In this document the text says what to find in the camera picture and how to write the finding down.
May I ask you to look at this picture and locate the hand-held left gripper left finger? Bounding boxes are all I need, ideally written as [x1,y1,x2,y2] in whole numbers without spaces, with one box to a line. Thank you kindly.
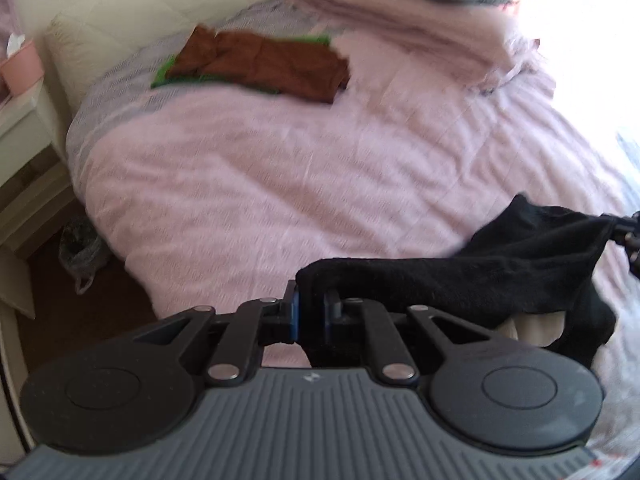
[131,280,302,388]

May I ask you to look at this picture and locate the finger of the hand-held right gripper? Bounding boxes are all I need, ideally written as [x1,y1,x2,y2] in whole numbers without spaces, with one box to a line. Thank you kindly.
[607,209,640,282]

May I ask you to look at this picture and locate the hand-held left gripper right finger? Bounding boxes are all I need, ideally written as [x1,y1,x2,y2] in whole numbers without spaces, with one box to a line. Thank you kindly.
[320,287,506,386]

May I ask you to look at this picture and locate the black garment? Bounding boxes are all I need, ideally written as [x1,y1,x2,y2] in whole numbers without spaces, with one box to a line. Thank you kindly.
[309,194,618,368]

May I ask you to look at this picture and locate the bed with pink cover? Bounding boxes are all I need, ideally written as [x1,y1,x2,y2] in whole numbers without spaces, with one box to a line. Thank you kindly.
[65,0,640,461]

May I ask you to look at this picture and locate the plastic bag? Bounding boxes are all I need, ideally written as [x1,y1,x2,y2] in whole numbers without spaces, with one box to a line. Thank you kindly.
[59,214,115,295]

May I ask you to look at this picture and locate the brown garment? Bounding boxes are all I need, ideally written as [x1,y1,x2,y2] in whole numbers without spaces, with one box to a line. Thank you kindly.
[165,25,352,106]

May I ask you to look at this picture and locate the green cloth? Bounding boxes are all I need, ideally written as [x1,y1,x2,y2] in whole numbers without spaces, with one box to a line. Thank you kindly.
[150,34,333,96]

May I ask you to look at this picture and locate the folded pink blanket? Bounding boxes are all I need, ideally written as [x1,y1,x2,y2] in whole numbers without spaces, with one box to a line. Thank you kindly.
[295,0,543,93]

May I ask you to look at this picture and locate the white nightstand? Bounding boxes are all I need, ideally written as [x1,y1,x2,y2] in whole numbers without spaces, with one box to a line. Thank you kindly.
[0,77,77,321]

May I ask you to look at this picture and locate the pink tissue box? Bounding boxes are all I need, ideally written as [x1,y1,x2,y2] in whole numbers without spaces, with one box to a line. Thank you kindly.
[0,32,45,92]

